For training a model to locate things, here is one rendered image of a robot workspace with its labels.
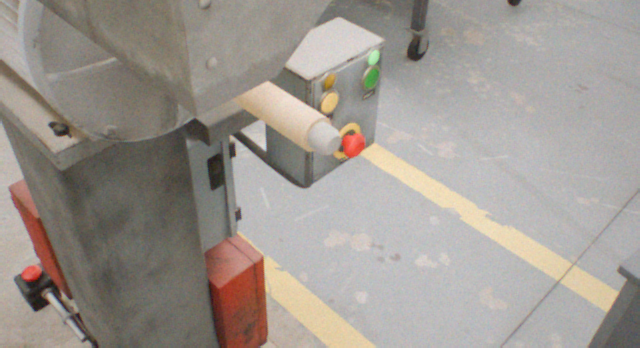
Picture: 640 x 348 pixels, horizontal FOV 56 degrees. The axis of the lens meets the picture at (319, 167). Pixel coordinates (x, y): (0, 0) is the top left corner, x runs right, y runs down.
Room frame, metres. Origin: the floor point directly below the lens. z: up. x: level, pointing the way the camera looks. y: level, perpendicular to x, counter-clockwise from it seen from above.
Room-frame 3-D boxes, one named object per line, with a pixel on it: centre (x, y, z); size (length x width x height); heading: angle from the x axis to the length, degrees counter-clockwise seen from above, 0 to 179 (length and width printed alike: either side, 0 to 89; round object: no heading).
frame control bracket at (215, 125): (0.74, 0.11, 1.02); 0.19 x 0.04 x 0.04; 136
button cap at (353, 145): (0.72, -0.05, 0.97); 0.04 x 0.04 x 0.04; 46
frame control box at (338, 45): (0.79, 0.06, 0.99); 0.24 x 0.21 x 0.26; 46
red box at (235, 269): (0.83, 0.23, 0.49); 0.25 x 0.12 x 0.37; 46
